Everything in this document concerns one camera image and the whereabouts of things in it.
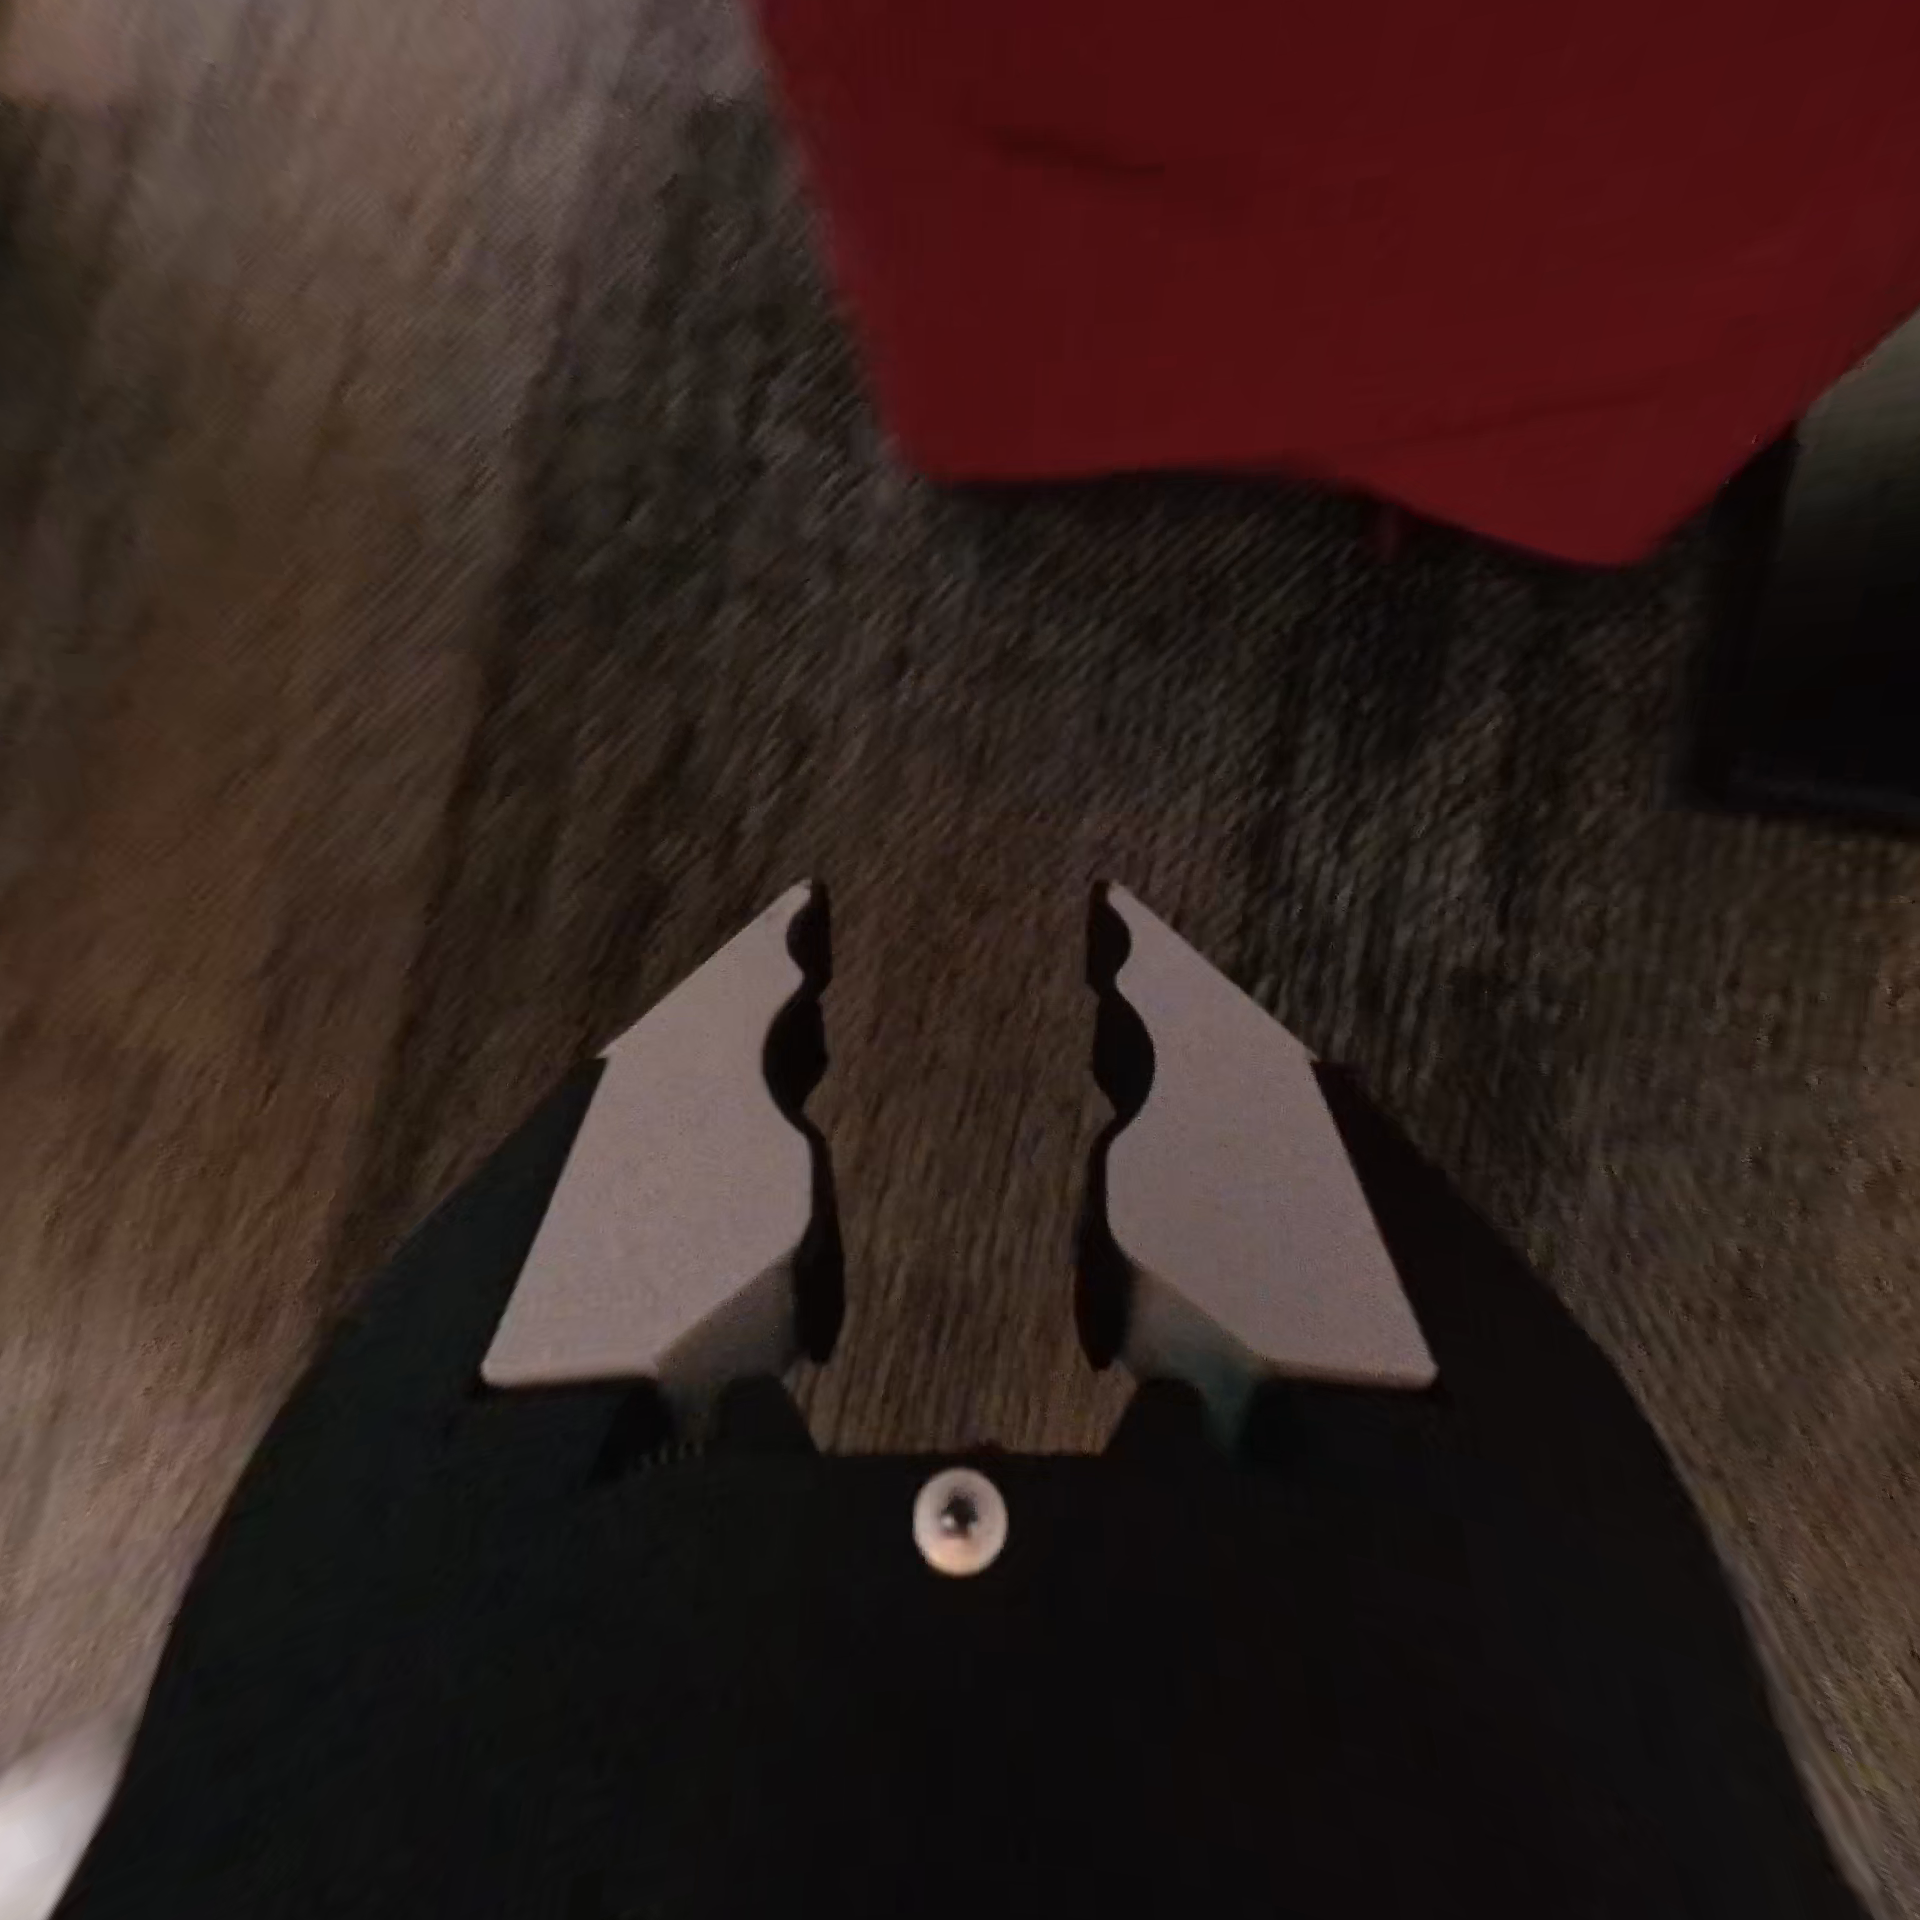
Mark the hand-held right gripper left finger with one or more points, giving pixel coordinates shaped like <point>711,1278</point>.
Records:
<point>661,1202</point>

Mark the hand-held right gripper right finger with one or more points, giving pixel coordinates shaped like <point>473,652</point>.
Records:
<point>1260,1202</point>

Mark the red fabric item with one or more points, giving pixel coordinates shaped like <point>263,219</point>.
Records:
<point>1349,226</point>

